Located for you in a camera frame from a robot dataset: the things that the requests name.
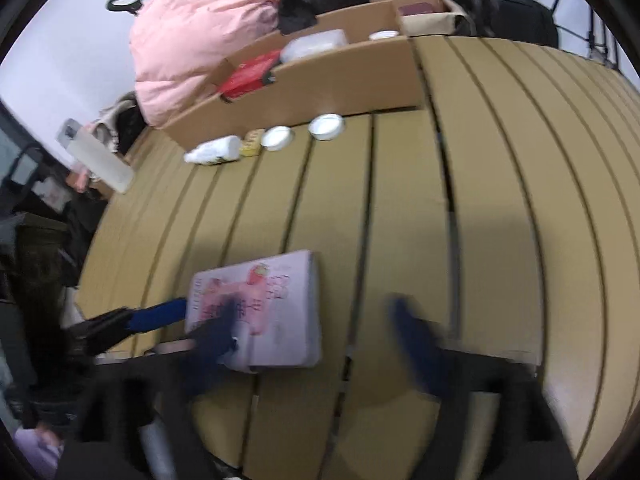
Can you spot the pink down jacket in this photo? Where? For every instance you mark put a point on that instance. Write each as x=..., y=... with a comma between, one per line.
x=195, y=40

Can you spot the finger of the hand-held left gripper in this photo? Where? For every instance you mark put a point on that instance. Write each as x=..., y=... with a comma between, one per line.
x=160, y=312

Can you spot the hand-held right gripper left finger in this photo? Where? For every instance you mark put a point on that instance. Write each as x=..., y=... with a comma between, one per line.
x=212, y=345

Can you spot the red box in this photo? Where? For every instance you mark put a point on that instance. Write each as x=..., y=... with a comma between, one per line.
x=247, y=77

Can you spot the purple jacket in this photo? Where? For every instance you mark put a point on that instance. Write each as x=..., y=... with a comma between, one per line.
x=35, y=455

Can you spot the black bag on box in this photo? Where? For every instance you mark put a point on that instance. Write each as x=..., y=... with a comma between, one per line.
x=320, y=0

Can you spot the shallow cardboard tray box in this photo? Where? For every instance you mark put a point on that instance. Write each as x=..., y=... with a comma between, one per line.
x=320, y=90

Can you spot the large white lid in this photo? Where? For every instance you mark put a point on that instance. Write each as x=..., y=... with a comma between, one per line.
x=384, y=35

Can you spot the black backpack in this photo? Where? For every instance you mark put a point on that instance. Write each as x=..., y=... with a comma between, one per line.
x=510, y=17

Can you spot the white thermos bottle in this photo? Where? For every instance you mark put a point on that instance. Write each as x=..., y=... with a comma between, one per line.
x=97, y=160

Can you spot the pink bag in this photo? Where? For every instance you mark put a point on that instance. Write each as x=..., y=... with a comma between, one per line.
x=77, y=180

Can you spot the clear plastic container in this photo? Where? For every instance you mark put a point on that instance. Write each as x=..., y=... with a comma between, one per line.
x=315, y=45

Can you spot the small white cap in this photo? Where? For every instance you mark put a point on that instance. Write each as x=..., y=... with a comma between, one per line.
x=326, y=126
x=276, y=138

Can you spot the beige fabric bag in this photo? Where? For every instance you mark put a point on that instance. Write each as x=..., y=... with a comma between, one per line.
x=430, y=22

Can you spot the white spray bottle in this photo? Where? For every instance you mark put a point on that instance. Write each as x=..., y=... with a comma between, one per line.
x=215, y=151

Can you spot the small yellow black item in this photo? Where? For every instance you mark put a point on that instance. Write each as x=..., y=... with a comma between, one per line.
x=252, y=142

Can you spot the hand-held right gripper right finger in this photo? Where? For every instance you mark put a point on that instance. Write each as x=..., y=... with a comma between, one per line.
x=417, y=340

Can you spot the pink printed packet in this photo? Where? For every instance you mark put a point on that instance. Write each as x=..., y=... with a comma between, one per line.
x=270, y=305

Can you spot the black tripod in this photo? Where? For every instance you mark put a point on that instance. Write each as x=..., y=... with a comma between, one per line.
x=595, y=30

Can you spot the beige cloth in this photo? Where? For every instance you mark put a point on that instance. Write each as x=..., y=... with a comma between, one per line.
x=112, y=122

